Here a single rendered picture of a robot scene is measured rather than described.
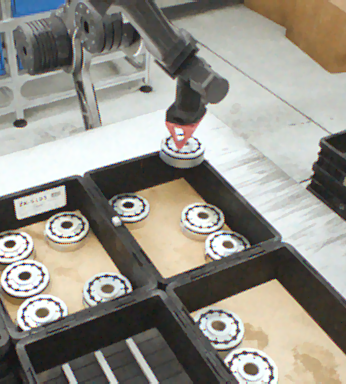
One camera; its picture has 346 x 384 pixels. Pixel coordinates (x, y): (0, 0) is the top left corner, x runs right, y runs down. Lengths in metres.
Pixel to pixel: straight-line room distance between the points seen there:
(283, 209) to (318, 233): 0.12
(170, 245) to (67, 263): 0.24
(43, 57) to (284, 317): 1.21
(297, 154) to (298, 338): 2.06
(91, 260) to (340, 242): 0.70
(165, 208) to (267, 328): 0.41
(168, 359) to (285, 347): 0.23
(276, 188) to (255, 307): 0.60
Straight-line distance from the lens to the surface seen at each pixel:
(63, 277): 1.24
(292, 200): 1.70
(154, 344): 1.13
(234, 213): 1.34
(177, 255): 1.29
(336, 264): 1.54
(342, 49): 3.97
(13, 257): 1.26
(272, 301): 1.23
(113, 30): 1.52
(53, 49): 1.98
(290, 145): 3.22
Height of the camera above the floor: 1.75
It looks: 44 degrees down
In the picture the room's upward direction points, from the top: straight up
